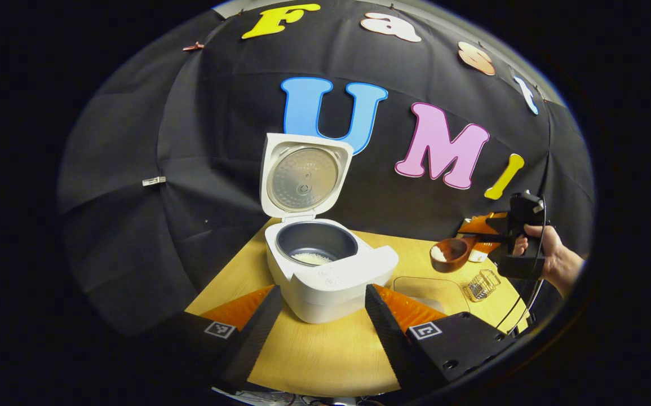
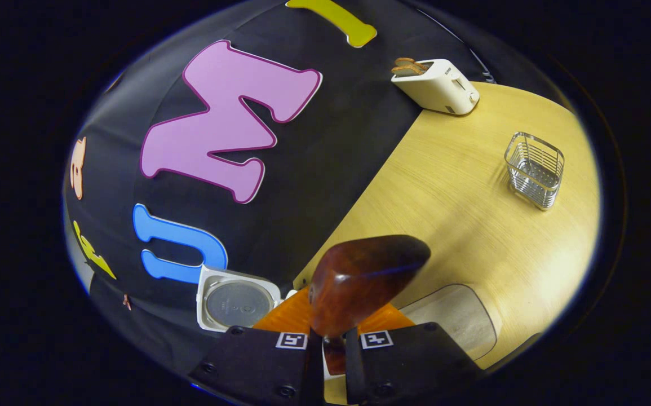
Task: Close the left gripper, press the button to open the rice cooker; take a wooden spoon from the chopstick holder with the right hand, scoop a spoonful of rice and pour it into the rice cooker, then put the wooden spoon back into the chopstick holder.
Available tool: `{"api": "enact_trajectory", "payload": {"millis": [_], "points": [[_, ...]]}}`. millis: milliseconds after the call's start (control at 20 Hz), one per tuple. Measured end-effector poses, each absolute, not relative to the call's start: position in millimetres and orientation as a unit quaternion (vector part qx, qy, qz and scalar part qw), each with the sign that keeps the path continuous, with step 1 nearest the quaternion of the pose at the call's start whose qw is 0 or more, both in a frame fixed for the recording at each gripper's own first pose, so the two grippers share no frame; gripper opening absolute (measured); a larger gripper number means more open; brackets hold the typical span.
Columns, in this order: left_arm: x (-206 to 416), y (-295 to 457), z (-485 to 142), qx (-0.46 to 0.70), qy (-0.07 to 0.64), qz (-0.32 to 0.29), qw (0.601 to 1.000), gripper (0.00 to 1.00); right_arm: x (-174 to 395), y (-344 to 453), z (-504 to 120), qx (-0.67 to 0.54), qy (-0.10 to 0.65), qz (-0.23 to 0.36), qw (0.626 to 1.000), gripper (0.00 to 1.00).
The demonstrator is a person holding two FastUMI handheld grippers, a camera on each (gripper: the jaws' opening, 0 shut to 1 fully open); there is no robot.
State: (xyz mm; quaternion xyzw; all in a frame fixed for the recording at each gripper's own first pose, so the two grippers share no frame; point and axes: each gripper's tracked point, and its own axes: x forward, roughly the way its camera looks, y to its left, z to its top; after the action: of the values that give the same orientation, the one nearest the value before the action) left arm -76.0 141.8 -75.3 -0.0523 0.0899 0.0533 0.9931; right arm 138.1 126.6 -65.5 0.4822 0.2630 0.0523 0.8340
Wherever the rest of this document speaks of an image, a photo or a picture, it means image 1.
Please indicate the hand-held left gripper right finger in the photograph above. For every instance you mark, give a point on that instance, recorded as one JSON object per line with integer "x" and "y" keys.
{"x": 387, "y": 338}

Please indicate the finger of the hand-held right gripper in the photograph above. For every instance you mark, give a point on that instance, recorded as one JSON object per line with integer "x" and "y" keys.
{"x": 486, "y": 247}
{"x": 480, "y": 225}

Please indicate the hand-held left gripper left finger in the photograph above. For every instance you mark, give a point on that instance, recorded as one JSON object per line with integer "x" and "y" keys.
{"x": 257, "y": 338}

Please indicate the brown wooden spoon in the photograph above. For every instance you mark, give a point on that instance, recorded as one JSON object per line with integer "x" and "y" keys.
{"x": 452, "y": 258}

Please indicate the spoonful of white rice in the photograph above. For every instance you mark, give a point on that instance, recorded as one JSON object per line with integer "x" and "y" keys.
{"x": 438, "y": 253}

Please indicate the white rice cooker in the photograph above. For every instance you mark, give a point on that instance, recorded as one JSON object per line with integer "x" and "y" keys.
{"x": 336, "y": 293}

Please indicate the clear plastic container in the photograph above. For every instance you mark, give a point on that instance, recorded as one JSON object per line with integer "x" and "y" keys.
{"x": 432, "y": 286}

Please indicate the white backdrop label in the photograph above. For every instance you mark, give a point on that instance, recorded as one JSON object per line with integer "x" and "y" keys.
{"x": 154, "y": 181}

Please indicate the black backdrop cloth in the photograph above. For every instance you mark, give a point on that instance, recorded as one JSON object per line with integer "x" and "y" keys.
{"x": 133, "y": 169}

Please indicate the pink backdrop clip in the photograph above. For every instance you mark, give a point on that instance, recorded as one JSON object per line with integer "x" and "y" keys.
{"x": 193, "y": 46}

